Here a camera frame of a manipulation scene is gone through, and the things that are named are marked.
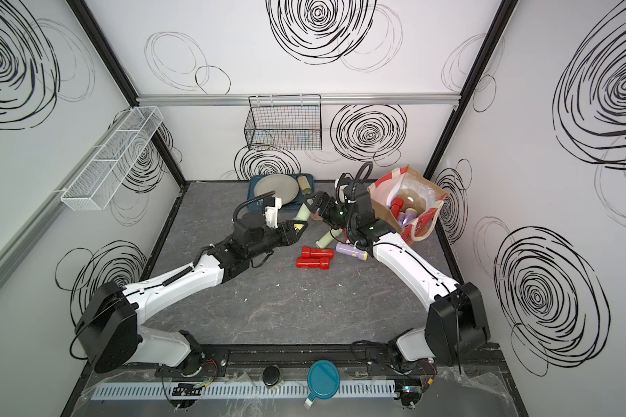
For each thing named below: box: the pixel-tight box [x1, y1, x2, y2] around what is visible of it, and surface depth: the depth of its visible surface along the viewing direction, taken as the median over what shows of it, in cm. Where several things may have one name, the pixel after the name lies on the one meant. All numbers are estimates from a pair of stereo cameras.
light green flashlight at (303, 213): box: [293, 202, 312, 221], surface depth 79 cm
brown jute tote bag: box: [367, 165, 449, 246], surface depth 96 cm
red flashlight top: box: [300, 246, 335, 259], surface depth 96 cm
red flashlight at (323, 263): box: [295, 257, 331, 271], surface depth 93 cm
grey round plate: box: [253, 173, 300, 206], surface depth 121 cm
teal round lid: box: [304, 359, 341, 410], surface depth 66 cm
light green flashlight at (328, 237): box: [315, 227, 344, 249], surface depth 101 cm
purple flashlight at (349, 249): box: [334, 241, 369, 261], surface depth 96 cm
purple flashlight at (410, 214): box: [401, 207, 418, 226], surface depth 102 cm
